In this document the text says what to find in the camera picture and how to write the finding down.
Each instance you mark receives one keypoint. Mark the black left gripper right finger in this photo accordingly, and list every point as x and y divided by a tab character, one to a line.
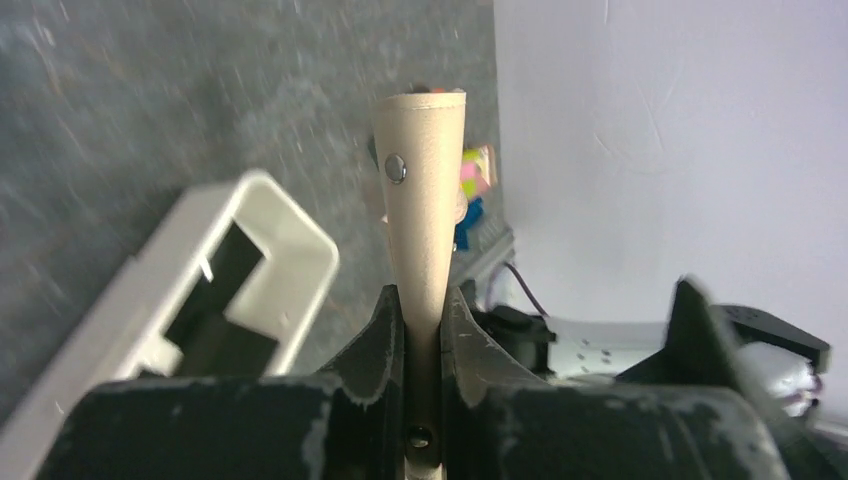
500	421

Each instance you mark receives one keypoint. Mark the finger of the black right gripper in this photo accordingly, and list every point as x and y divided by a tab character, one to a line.
698	348

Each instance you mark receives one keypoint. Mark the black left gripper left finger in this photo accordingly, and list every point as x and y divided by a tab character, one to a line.
342	422

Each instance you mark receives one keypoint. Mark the beige leather card holder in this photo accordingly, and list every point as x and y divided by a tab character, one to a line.
419	144

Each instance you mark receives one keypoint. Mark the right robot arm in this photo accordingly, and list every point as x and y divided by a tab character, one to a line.
788	361

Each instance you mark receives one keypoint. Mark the blue small box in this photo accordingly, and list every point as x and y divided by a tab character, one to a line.
473	216

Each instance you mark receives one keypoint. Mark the white plastic tray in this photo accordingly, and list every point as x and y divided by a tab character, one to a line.
123	334

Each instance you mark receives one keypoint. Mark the coloured toy blocks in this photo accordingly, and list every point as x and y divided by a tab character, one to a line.
478	171

